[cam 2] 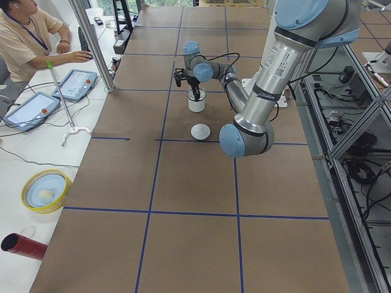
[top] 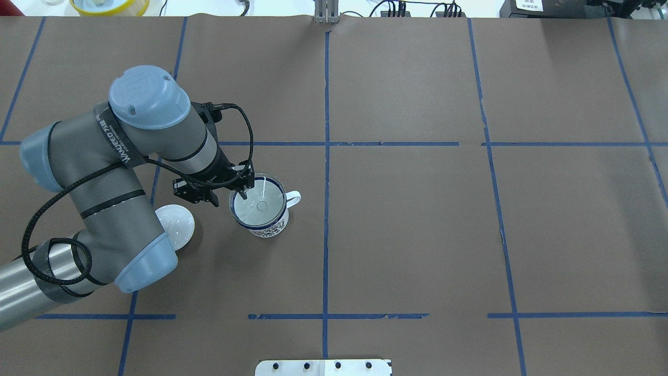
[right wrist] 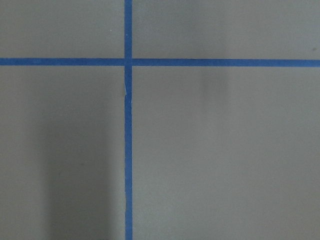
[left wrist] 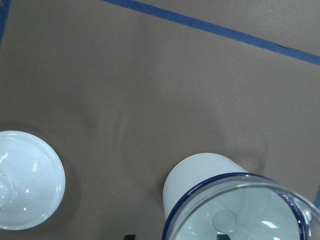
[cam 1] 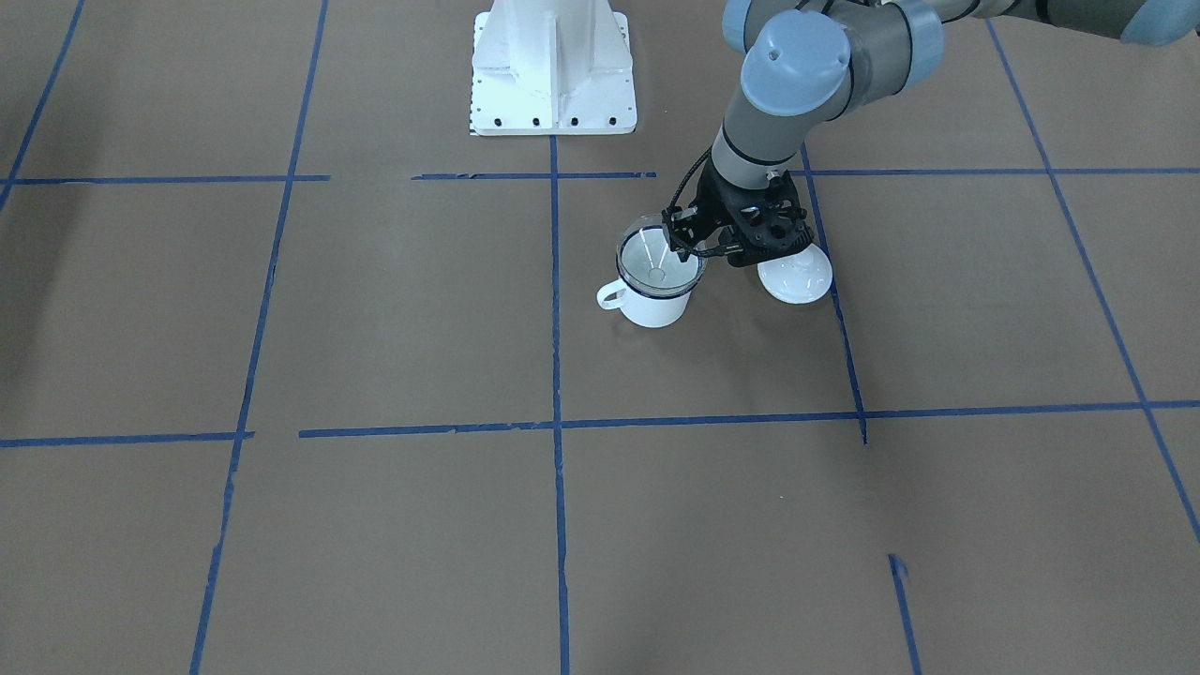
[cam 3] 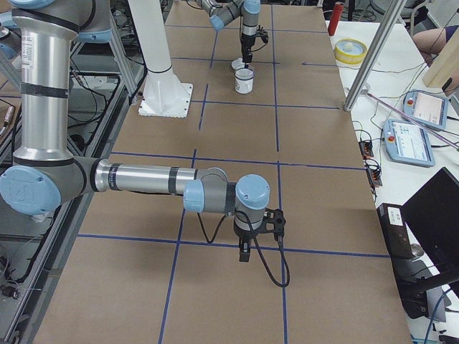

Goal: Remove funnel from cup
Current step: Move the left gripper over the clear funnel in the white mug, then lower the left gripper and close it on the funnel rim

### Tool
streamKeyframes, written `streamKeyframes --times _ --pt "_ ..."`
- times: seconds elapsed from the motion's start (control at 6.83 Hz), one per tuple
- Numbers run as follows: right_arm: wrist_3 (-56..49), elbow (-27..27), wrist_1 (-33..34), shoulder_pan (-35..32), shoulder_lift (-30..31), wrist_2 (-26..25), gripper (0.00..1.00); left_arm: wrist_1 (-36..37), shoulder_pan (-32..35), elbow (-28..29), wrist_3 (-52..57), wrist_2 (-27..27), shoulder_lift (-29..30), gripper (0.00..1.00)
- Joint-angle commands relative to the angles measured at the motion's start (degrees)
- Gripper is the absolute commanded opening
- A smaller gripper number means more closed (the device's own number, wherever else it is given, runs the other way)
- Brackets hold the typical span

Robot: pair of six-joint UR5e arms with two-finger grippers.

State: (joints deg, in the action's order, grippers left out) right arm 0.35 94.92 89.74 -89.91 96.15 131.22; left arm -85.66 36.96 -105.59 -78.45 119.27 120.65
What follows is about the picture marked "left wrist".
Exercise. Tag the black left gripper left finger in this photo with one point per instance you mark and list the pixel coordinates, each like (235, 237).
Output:
(130, 237)

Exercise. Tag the white enamel mug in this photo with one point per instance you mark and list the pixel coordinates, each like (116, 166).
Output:
(190, 175)

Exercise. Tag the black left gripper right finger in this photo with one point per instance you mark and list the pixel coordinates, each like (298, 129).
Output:
(222, 237)

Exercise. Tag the white ceramic lid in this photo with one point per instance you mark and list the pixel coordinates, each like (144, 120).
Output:
(32, 180)

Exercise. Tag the clear plastic funnel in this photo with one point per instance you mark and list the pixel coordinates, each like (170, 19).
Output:
(246, 207)

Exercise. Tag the blue tape grid lines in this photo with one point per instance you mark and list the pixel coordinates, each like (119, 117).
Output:
(216, 29)

